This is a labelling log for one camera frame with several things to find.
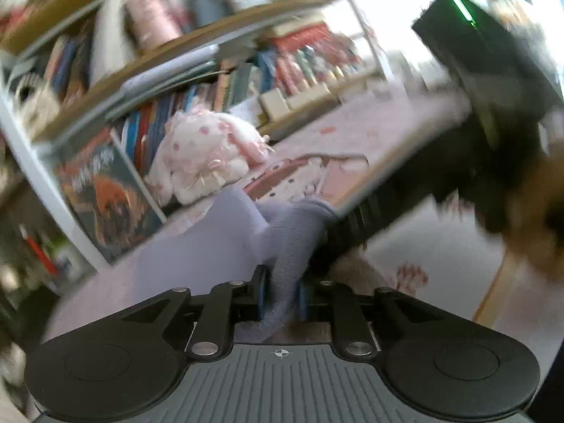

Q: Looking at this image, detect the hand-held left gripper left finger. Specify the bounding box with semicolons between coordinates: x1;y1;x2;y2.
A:
120;264;269;361

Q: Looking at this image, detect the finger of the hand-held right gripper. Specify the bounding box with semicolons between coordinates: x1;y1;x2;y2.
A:
308;130;483;274

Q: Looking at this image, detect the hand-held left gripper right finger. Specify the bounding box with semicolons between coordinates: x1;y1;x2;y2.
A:
299;278;446;360

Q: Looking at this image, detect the purple sweater with orange print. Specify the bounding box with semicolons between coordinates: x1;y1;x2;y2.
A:
48;189;341;345

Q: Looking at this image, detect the pink checked rainbow bed sheet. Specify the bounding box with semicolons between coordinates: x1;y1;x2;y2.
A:
57;84;564;340

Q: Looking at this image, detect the pink and white plush bunny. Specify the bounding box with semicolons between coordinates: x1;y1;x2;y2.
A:
145;105;277;206

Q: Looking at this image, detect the row of colourful books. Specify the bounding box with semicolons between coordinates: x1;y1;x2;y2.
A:
44;22;367;173

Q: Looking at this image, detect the dark illustrated book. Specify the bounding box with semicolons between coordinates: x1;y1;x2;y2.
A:
55;134;169;264

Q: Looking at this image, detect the red pen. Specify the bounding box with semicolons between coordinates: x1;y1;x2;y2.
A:
20;225;61;279

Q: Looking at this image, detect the wooden bookshelf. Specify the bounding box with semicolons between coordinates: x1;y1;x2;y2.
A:
0;0;394;144

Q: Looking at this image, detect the pink patterned tin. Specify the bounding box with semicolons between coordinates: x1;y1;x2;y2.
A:
124;0;184;52

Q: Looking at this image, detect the white shelf post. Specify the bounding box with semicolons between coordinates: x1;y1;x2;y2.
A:
0;92;112;266

